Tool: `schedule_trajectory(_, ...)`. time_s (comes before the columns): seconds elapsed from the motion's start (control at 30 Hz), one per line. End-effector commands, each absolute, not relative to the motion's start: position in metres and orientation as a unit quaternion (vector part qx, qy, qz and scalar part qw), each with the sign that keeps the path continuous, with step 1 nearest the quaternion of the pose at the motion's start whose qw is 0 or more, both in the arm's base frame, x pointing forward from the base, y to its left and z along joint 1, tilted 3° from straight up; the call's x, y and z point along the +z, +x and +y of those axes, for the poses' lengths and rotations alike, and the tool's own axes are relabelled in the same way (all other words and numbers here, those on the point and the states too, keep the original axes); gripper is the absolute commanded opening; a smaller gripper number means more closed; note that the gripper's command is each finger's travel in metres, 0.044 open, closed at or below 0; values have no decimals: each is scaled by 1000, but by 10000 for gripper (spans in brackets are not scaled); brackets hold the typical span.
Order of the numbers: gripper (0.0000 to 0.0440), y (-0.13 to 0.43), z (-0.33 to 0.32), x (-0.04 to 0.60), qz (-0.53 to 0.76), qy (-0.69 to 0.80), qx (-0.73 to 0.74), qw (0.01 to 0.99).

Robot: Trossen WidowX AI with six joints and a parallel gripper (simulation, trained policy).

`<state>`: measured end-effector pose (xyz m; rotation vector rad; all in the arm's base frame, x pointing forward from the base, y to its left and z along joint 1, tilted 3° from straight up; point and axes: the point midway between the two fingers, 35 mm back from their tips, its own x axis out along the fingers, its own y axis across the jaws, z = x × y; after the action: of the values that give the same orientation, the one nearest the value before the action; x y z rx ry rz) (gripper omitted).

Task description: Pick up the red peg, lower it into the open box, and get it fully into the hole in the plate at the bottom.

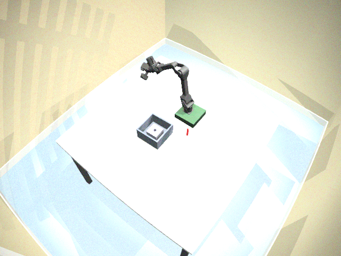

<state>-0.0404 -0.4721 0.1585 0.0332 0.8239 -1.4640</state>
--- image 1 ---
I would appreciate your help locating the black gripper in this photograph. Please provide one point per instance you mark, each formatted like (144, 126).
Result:
(145, 76)

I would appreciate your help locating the white flat plate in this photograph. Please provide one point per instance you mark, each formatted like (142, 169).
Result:
(155, 131)

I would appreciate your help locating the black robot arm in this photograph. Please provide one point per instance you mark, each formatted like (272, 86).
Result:
(157, 67)

